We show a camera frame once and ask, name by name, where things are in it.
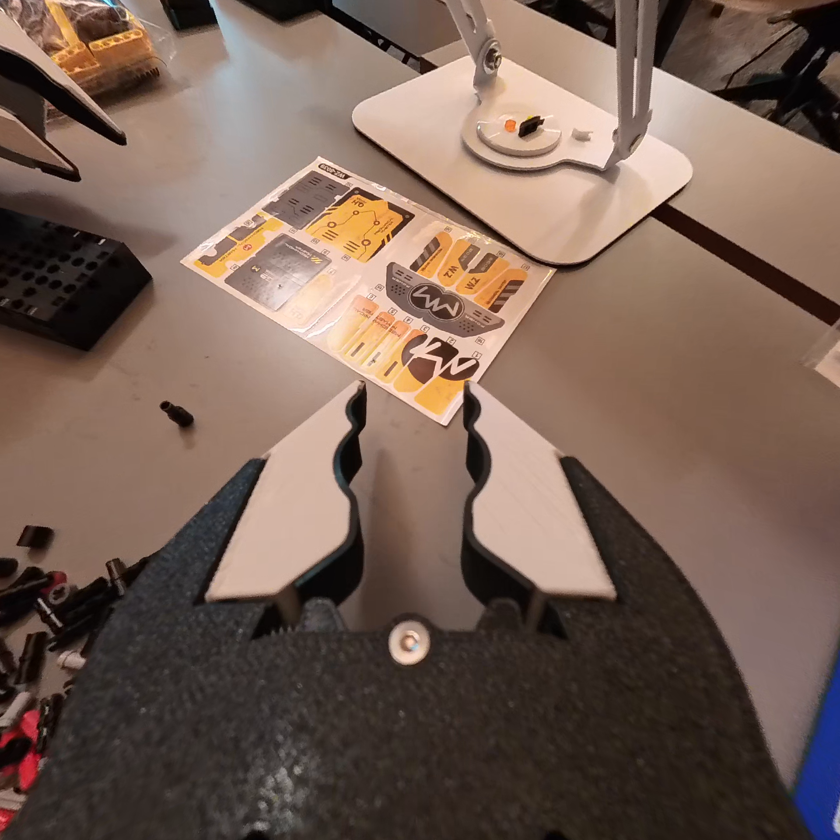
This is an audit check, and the small black battery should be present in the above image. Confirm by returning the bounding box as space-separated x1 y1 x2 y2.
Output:
164 0 219 28

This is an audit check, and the pile of black connector pins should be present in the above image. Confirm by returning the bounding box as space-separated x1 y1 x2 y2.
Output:
0 558 153 829

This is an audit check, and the clear bag of yellow parts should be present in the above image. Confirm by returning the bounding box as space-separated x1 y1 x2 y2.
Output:
26 0 177 99

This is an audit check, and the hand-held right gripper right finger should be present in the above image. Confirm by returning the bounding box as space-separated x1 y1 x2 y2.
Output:
462 381 618 624

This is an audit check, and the yellow grey sticker sheet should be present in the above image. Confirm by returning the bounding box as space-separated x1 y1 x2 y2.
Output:
180 155 557 427

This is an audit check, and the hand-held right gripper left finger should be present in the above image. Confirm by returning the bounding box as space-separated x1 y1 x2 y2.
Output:
205 379 366 624

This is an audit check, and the white book stand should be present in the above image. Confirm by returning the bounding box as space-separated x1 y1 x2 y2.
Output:
352 0 694 266

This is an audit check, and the blue storage bin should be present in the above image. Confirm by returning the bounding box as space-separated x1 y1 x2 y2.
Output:
791 663 840 840

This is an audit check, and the clear plastic bag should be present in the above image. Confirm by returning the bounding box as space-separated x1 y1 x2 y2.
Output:
801 320 840 389

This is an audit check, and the black perforated battery box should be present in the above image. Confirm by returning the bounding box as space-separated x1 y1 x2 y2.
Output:
0 209 154 352

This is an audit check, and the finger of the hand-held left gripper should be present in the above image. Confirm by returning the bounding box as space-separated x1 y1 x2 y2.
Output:
0 10 127 147
0 107 81 182

